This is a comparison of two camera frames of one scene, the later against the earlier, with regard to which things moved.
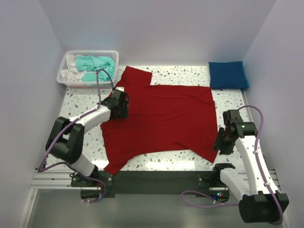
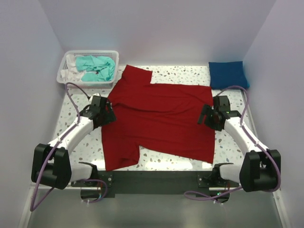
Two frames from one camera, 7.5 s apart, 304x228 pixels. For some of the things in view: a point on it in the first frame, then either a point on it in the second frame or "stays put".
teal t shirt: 94,63 stays put
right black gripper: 222,144 → 208,118
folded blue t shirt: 227,75 stays put
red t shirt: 160,118 stays put
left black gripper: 124,106 → 107,116
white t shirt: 71,74 stays put
